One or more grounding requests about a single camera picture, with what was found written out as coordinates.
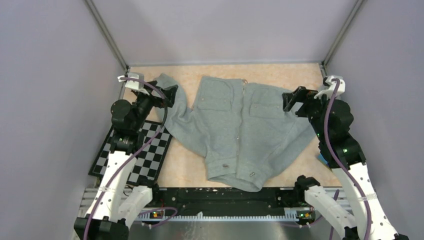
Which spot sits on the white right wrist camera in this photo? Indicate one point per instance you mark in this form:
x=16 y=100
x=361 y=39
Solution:
x=333 y=83

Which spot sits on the blue toy block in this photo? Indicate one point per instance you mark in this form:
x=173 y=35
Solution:
x=322 y=160

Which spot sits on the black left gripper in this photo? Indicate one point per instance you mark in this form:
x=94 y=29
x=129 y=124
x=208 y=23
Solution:
x=169 y=92

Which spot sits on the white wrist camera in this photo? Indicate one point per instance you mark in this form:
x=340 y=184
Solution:
x=333 y=83
x=134 y=85

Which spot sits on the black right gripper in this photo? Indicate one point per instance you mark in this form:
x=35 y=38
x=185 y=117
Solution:
x=301 y=94

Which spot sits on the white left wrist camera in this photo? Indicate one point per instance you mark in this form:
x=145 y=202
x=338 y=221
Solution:
x=134 y=85

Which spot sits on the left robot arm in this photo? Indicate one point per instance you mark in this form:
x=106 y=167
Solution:
x=108 y=217

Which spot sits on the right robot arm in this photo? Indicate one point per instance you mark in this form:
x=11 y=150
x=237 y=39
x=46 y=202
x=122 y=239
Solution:
x=331 y=119

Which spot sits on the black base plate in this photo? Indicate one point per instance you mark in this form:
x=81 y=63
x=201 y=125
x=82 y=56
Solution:
x=228 y=201

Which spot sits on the black white checkerboard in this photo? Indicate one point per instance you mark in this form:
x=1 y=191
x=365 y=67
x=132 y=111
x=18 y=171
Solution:
x=148 y=163

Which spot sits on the aluminium front rail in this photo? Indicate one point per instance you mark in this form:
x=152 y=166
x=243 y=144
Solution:
x=157 y=214

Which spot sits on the grey zip-up jacket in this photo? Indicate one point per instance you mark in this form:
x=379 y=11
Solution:
x=240 y=129

